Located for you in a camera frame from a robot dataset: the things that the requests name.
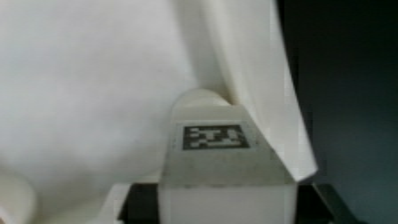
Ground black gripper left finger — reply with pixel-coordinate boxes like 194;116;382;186
118;183;160;224

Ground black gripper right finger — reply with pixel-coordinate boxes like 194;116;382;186
295;184;363;224

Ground white table leg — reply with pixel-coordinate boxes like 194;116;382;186
159;89;297;224

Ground white square tabletop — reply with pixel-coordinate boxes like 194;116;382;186
0;0;318;224

